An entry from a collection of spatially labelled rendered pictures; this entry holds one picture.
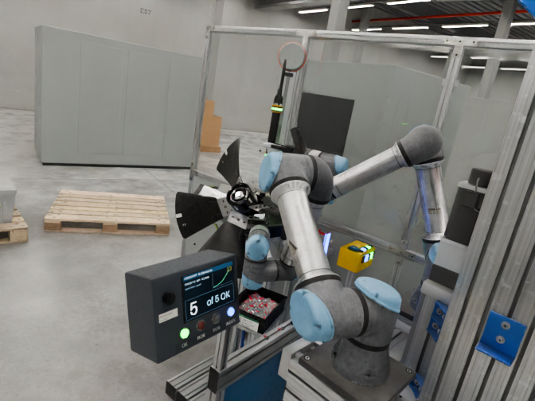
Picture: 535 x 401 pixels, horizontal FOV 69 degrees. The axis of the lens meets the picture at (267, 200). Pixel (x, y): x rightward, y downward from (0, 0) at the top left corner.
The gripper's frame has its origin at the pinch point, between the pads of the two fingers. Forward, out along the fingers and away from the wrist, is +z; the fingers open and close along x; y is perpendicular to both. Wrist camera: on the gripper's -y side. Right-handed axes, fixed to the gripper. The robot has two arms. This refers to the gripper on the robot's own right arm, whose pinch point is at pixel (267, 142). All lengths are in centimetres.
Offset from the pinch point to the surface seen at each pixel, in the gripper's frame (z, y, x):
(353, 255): -43, 40, 14
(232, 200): 9.7, 27.4, -5.0
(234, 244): 1.3, 43.8, -11.9
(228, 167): 27.0, 18.4, 13.5
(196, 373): 27, 140, 11
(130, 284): -19, 26, -87
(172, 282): -28, 23, -84
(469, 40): -60, -57, 60
